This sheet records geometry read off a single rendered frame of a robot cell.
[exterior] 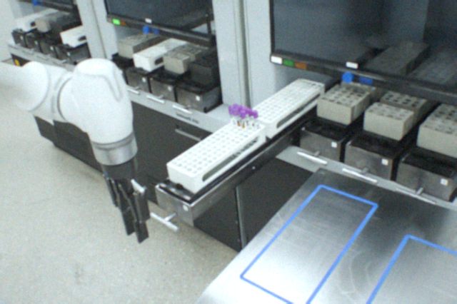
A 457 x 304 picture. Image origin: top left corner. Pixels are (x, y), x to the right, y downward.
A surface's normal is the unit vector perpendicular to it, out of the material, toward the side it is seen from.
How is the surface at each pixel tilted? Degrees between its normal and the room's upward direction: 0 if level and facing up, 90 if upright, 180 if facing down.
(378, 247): 0
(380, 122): 90
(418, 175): 90
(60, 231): 0
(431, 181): 90
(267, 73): 90
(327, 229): 0
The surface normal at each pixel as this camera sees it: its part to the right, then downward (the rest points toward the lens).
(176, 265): -0.09, -0.83
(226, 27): -0.66, 0.46
